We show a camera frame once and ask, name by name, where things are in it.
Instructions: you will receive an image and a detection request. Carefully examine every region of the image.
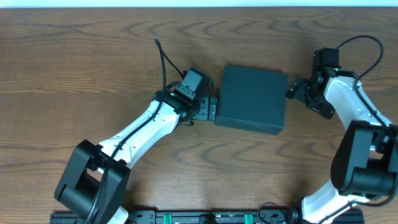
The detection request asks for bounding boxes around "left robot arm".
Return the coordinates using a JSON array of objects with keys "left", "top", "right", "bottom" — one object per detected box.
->
[{"left": 54, "top": 68, "right": 216, "bottom": 223}]

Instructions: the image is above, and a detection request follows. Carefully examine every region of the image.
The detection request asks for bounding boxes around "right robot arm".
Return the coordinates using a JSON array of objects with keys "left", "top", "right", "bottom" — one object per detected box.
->
[{"left": 288, "top": 48, "right": 397, "bottom": 223}]

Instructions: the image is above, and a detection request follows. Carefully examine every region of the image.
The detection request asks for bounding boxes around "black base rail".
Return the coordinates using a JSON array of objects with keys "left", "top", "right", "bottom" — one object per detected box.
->
[{"left": 49, "top": 207, "right": 365, "bottom": 224}]

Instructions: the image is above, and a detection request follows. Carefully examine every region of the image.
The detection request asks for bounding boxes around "black gift box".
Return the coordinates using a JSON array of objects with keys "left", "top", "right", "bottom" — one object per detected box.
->
[{"left": 215, "top": 65, "right": 288, "bottom": 135}]

